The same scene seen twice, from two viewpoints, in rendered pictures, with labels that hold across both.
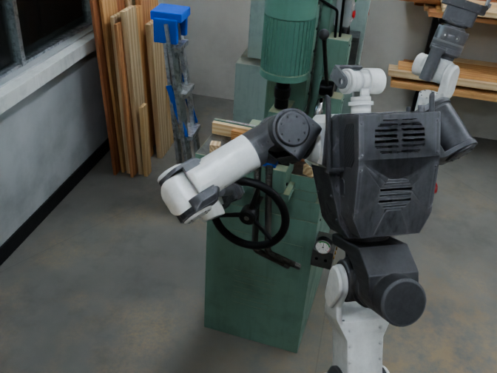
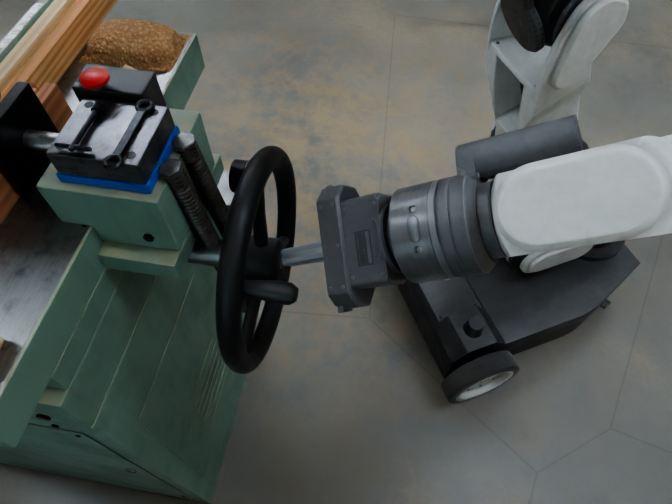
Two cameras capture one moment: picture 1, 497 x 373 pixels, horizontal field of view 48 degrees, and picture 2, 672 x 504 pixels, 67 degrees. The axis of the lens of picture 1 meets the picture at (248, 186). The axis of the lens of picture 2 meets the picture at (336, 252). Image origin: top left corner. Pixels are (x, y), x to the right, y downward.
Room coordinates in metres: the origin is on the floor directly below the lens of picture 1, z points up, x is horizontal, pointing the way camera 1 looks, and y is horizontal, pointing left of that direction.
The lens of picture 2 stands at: (1.51, 0.35, 1.36)
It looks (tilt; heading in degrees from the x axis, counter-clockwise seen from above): 57 degrees down; 264
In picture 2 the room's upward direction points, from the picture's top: straight up
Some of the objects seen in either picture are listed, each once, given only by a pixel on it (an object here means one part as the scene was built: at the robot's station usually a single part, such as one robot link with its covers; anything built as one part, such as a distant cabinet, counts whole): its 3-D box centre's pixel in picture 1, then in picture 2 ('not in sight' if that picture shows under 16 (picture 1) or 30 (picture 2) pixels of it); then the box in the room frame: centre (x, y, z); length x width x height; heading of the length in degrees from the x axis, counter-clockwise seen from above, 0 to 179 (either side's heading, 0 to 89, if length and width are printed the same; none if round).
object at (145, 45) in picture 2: not in sight; (131, 37); (1.74, -0.34, 0.92); 0.14 x 0.09 x 0.04; 165
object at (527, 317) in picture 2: not in sight; (517, 250); (0.93, -0.37, 0.19); 0.64 x 0.52 x 0.33; 15
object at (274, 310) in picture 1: (272, 240); (78, 344); (2.01, -0.13, 0.35); 0.58 x 0.45 x 0.71; 165
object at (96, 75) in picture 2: not in sight; (94, 77); (1.71, -0.11, 1.02); 0.03 x 0.03 x 0.01
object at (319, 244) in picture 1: (323, 246); (240, 179); (1.62, -0.29, 0.65); 0.06 x 0.04 x 0.08; 75
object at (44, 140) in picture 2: not in sight; (47, 142); (1.79, -0.10, 0.95); 0.09 x 0.07 x 0.09; 75
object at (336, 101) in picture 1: (330, 108); not in sight; (2.03, -0.30, 1.02); 0.09 x 0.07 x 0.12; 75
